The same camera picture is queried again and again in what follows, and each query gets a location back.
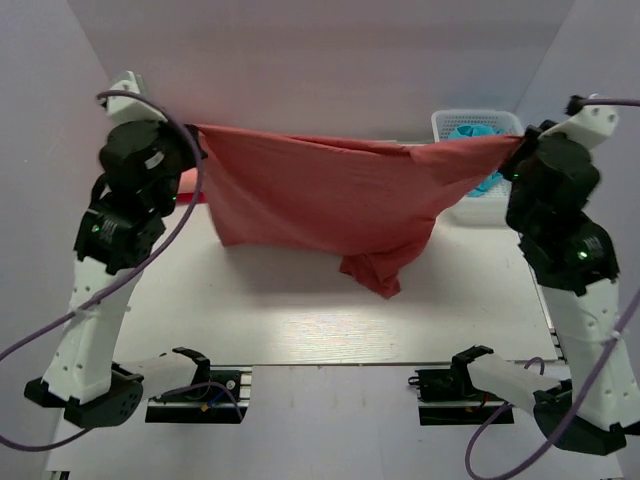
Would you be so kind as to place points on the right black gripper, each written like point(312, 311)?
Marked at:
point(531, 143)

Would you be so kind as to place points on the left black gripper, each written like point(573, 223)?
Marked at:
point(164, 129)

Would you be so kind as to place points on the dusty red t shirt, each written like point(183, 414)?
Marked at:
point(373, 203)

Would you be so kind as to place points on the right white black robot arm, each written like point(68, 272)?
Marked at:
point(575, 265)

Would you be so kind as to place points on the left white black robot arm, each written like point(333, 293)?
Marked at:
point(112, 246)

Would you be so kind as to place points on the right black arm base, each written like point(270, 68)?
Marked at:
point(446, 396)

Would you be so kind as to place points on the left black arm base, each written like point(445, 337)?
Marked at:
point(218, 395)

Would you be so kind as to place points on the folded bright red t shirt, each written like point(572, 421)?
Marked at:
point(187, 187)

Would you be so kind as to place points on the white plastic mesh basket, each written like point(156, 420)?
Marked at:
point(489, 210)

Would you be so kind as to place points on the crumpled blue t shirt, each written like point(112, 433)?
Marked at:
point(472, 131)

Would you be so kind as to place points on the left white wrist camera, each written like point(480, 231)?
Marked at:
point(120, 109)

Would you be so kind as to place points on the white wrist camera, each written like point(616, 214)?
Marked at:
point(587, 125)
point(120, 109)

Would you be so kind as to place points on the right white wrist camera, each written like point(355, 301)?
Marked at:
point(587, 125)

